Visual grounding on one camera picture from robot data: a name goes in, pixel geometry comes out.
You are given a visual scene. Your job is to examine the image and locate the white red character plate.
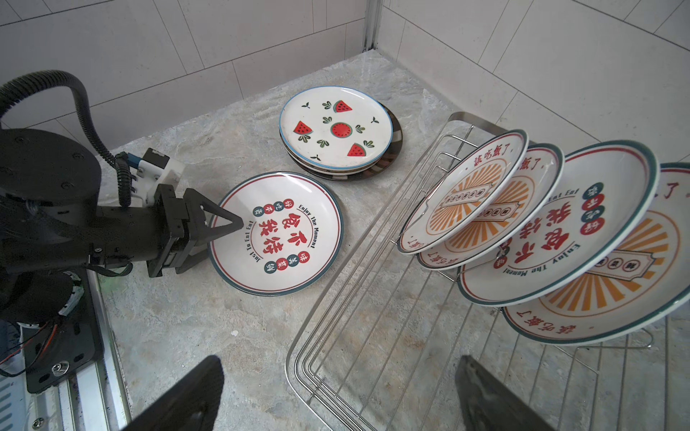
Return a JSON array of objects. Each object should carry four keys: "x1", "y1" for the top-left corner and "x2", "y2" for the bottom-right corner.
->
[{"x1": 208, "y1": 172, "x2": 344, "y2": 296}]

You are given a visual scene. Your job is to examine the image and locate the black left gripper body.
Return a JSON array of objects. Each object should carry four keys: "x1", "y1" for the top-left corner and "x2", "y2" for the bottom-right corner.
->
[{"x1": 86, "y1": 184, "x2": 208, "y2": 278}]

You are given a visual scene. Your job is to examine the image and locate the wire metal dish rack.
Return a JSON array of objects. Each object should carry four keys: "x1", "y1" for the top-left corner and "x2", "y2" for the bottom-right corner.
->
[{"x1": 285, "y1": 112, "x2": 689, "y2": 430}]

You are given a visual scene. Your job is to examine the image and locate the front orange sunburst plate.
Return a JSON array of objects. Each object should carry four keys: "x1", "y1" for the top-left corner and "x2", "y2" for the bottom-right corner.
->
[{"x1": 397, "y1": 129, "x2": 529, "y2": 255}]

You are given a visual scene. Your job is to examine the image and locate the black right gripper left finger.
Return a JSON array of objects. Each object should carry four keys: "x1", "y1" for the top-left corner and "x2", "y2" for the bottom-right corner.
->
[{"x1": 124, "y1": 355, "x2": 225, "y2": 430}]

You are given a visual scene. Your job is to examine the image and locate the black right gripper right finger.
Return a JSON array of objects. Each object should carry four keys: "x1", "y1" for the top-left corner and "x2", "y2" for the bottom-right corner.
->
[{"x1": 455, "y1": 355, "x2": 555, "y2": 431}]

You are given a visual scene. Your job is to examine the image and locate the orange sunburst plate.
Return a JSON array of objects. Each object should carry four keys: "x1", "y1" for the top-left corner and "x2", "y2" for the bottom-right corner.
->
[
  {"x1": 417, "y1": 144, "x2": 564, "y2": 270},
  {"x1": 397, "y1": 129, "x2": 529, "y2": 255}
]

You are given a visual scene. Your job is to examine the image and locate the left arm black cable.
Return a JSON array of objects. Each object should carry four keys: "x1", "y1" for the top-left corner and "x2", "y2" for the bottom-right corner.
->
[{"x1": 0, "y1": 69, "x2": 134, "y2": 209}]

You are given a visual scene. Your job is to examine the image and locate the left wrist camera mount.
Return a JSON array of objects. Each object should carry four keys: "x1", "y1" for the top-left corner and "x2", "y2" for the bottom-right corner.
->
[{"x1": 127, "y1": 148, "x2": 185, "y2": 208}]

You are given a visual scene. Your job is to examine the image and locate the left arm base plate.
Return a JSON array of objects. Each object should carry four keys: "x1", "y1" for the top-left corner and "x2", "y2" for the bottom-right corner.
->
[{"x1": 23, "y1": 269, "x2": 104, "y2": 394}]

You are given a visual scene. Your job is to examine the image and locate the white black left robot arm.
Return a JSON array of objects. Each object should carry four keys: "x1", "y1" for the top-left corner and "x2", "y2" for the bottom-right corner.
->
[{"x1": 1, "y1": 129, "x2": 244, "y2": 323}]

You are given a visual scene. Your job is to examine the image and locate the white watermelon plate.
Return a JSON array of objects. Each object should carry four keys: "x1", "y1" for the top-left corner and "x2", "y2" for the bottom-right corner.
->
[{"x1": 279, "y1": 86, "x2": 393, "y2": 173}]

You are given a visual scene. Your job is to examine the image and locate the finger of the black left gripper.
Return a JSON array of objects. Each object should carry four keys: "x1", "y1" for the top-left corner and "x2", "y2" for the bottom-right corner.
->
[{"x1": 183, "y1": 189, "x2": 244, "y2": 246}]

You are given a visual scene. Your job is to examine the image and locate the aluminium front rail frame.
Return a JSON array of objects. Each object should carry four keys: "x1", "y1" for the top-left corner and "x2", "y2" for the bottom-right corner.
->
[{"x1": 1, "y1": 270, "x2": 132, "y2": 430}]

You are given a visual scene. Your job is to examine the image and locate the dark striped rim plate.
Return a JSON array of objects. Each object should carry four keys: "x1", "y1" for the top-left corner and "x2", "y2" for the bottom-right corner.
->
[{"x1": 290, "y1": 105, "x2": 404, "y2": 181}]

